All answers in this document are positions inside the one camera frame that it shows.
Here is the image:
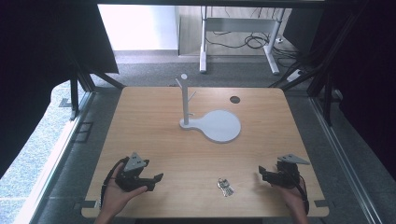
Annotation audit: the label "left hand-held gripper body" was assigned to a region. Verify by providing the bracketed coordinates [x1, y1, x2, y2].
[114, 151, 150, 192]

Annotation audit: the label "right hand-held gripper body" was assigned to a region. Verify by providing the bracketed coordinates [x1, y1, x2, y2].
[269, 153, 311, 189]

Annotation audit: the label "bunch of silver keys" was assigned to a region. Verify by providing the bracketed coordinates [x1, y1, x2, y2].
[217, 177, 235, 198]

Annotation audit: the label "white key holder stand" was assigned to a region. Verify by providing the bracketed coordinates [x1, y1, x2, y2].
[175, 73, 243, 145]

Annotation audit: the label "person's right hand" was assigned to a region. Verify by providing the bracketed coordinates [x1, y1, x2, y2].
[273, 183, 308, 217]

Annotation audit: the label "person's left hand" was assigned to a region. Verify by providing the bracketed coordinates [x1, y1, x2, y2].
[101, 179, 149, 217]

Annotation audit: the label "black metal stand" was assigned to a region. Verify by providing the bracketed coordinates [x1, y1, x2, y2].
[269, 8, 370, 127]
[58, 59, 126, 121]

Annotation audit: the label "white power strip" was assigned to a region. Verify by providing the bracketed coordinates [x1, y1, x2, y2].
[286, 69, 304, 83]

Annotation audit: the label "black curtain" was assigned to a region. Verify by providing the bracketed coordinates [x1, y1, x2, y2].
[0, 0, 120, 180]
[281, 0, 396, 174]

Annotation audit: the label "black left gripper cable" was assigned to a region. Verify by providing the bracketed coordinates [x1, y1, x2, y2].
[99, 156, 130, 209]

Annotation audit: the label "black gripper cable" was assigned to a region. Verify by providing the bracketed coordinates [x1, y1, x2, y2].
[292, 174, 311, 216]
[99, 156, 130, 209]

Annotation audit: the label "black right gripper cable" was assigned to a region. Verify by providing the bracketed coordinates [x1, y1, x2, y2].
[292, 174, 311, 216]

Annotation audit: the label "black table bracket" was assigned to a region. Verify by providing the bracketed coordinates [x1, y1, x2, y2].
[74, 200, 98, 210]
[313, 199, 332, 209]

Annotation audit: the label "aluminium rail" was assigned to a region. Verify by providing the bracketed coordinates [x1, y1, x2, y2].
[12, 91, 96, 224]
[309, 96, 385, 224]

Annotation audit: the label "black floor cables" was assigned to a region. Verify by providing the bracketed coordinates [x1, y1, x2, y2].
[205, 7, 302, 68]

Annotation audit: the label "white desk frame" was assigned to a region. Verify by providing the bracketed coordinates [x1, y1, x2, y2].
[199, 6, 287, 76]

